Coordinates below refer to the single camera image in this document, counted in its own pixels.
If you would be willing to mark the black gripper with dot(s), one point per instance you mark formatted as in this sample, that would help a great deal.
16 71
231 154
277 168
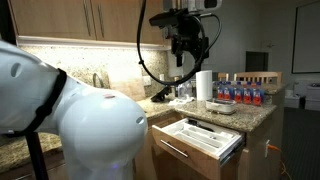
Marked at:
185 32

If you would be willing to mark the wooden kitchen drawer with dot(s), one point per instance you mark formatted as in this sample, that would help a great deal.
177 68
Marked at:
206 164

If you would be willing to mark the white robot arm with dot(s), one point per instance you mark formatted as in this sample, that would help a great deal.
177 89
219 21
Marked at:
101 130

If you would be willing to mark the white paper towel roll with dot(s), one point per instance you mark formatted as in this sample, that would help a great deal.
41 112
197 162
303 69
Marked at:
204 85

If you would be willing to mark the pack of water bottles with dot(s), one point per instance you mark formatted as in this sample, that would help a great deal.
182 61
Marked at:
246 93

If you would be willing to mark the white cutlery tray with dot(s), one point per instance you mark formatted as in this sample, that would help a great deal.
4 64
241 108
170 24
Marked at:
211 138

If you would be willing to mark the wooden chair back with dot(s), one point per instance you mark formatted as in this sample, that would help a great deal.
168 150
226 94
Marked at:
263 77

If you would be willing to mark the wooden upper cabinets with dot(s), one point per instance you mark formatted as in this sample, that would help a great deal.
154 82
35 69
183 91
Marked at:
101 20

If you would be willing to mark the black tripod pole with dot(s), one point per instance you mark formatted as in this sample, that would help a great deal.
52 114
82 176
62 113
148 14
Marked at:
36 156

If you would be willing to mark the white board on wall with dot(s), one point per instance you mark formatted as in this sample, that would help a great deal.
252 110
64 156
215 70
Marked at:
306 51

